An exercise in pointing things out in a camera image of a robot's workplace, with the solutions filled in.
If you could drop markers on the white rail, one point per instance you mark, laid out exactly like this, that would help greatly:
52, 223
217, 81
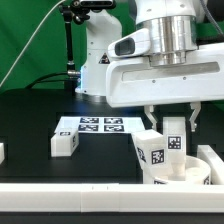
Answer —
207, 154
111, 198

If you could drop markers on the white front rail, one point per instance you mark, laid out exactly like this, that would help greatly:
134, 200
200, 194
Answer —
111, 198

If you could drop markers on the white right rail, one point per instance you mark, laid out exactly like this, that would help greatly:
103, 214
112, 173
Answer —
207, 154

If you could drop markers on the white left block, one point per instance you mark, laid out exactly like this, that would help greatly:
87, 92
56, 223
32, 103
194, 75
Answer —
2, 153

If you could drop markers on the white paper marker sheet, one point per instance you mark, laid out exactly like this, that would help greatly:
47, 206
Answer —
87, 124

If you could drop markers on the black camera on mount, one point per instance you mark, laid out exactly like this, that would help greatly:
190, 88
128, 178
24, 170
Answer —
94, 4

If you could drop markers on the white round stool seat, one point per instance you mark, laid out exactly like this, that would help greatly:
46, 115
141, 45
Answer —
192, 171

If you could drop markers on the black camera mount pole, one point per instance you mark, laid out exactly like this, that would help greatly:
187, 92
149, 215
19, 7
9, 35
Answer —
73, 74

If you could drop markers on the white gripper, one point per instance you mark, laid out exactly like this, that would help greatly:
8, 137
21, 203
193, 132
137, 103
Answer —
133, 82

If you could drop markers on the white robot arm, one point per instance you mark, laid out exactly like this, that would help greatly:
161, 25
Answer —
159, 63

